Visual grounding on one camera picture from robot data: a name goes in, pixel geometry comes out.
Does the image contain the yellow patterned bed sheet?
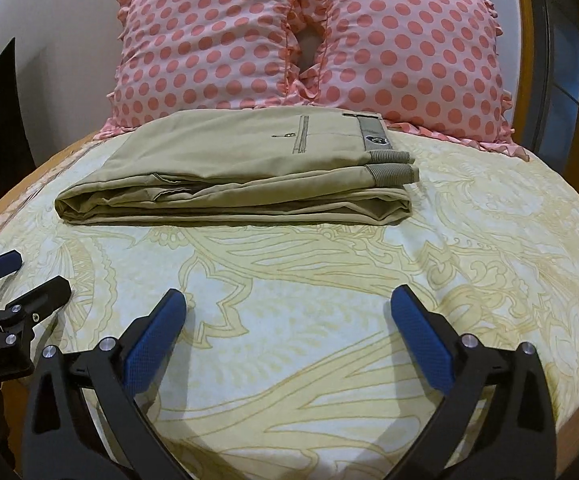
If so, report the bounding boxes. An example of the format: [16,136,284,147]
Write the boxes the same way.
[0,130,579,480]

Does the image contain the pink polka dot pillow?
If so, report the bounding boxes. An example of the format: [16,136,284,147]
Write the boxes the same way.
[297,0,529,162]
[94,0,304,142]

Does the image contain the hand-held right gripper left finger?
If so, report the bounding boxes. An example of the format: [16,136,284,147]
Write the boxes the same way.
[21,288,188,480]

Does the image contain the khaki pants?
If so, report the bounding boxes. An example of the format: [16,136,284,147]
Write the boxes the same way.
[54,108,419,226]

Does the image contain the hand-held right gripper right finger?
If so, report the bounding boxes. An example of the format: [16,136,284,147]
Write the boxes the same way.
[391,285,559,480]

